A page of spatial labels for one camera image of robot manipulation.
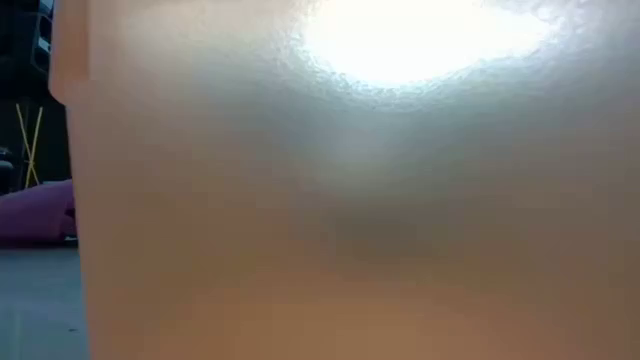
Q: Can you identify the orange plastic tray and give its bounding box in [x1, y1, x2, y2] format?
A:
[48, 0, 640, 360]

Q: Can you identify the yellow cable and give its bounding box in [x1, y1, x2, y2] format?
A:
[14, 102, 45, 190]

